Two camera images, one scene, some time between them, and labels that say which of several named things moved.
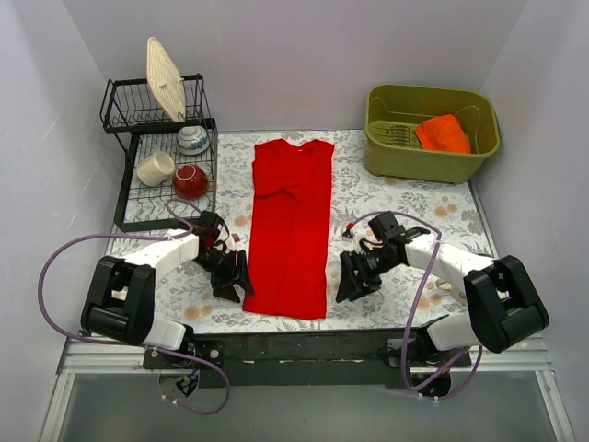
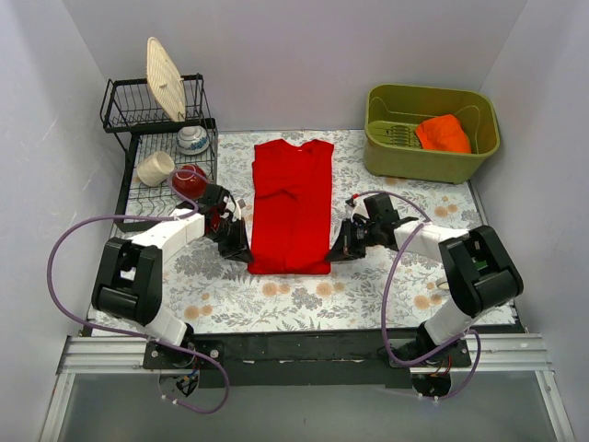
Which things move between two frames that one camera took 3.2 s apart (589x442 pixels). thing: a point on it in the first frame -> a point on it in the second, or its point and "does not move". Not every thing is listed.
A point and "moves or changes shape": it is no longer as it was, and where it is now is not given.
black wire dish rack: [168, 171] does not move
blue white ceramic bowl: [192, 140] does not move
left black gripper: [232, 275] -> [228, 236]
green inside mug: [444, 284] does not move
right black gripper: [357, 274] -> [357, 237]
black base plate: [306, 358] does not move
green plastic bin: [391, 147] does not move
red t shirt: [288, 273] moves or changes shape
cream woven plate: [166, 79] does not move
